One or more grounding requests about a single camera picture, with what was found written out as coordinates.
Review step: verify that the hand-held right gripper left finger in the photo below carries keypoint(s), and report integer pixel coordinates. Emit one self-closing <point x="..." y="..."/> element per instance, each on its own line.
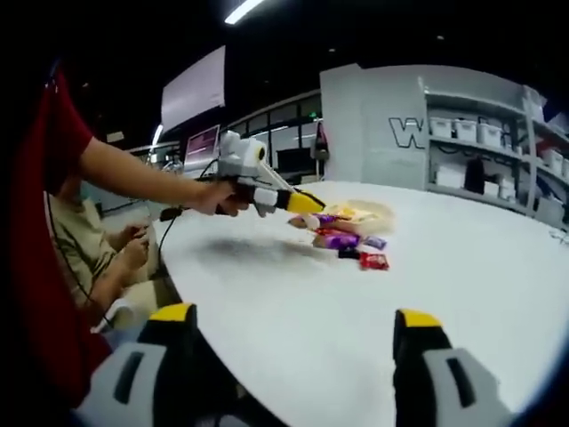
<point x="133" y="391"/>

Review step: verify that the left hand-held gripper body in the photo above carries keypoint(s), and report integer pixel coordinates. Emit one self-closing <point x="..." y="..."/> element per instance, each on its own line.
<point x="242" y="155"/>

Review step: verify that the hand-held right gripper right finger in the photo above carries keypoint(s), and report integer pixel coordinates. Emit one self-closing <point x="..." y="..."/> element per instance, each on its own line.
<point x="440" y="391"/>

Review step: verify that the purple foil food packet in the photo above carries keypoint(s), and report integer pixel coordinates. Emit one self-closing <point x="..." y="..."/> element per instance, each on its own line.
<point x="324" y="219"/>

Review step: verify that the white food tongs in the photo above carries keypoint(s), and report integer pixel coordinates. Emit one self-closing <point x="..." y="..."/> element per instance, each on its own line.
<point x="278" y="177"/>

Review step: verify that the purple and brown food packet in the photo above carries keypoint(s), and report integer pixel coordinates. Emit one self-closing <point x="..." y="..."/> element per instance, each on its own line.
<point x="338" y="241"/>

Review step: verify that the small black candy packet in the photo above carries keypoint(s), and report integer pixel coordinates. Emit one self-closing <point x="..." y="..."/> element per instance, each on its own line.
<point x="349" y="253"/>

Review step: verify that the cream paper food container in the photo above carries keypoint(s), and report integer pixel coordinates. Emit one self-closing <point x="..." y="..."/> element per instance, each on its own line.
<point x="378" y="218"/>

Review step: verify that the small purple candy packet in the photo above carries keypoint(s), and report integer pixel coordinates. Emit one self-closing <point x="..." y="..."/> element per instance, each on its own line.
<point x="375" y="243"/>

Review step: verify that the small red candy packet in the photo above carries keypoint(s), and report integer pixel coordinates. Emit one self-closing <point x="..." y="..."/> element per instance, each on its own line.
<point x="373" y="261"/>

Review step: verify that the person's left hand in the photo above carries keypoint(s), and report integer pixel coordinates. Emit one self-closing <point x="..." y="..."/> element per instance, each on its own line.
<point x="218" y="200"/>

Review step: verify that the pink-screen monitor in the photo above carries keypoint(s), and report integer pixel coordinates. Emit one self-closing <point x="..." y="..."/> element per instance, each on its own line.
<point x="202" y="147"/>

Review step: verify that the dark hanging bag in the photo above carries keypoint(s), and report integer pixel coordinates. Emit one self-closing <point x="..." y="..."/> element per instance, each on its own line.
<point x="320" y="147"/>

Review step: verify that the white hanging screen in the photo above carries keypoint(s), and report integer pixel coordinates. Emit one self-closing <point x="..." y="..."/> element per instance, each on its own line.
<point x="193" y="89"/>

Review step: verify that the ceiling light strip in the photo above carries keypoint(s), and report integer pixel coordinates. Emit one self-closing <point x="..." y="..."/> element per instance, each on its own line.
<point x="244" y="11"/>

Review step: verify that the row of white storage bins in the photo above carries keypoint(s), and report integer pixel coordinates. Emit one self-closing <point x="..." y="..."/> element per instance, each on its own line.
<point x="464" y="129"/>

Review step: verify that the person in red shirt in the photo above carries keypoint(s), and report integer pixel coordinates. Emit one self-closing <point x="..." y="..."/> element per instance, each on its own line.
<point x="40" y="222"/>

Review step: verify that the grey metal shelving unit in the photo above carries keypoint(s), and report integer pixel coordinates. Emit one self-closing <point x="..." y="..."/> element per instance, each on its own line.
<point x="530" y="178"/>

